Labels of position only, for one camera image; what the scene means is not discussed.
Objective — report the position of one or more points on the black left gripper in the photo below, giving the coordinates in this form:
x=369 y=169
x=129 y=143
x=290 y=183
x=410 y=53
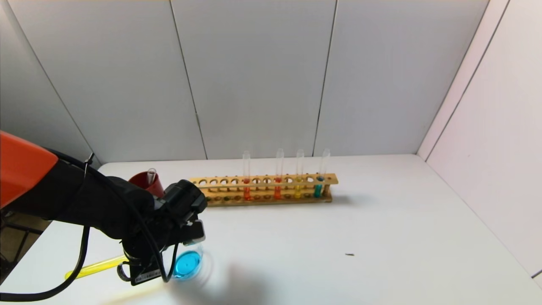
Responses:
x=145 y=275

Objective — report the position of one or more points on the yellow pigment glass test tube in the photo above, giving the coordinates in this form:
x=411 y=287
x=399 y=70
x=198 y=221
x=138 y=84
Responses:
x=95 y=267
x=297 y=191

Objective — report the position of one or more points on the blue pigment glass test tube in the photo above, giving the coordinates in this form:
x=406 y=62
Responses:
x=317 y=190
x=151 y=177

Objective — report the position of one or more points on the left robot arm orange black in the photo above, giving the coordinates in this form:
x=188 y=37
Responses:
x=84 y=199

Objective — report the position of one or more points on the clear glass beaker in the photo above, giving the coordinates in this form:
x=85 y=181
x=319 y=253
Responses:
x=188 y=262

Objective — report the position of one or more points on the orange pigment glass test tube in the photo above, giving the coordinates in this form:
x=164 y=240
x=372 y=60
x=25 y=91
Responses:
x=277 y=192
x=247 y=193

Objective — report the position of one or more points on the wooden test tube rack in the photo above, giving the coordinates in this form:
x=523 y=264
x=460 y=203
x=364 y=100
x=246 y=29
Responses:
x=334 y=179

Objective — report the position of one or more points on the red plastic cup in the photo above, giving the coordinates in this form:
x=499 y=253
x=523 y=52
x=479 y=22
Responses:
x=156 y=188

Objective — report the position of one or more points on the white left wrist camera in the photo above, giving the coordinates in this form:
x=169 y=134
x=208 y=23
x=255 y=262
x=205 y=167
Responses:
x=195 y=233

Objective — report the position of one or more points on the black metal stand frame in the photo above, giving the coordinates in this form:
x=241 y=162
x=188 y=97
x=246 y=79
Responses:
x=29 y=229

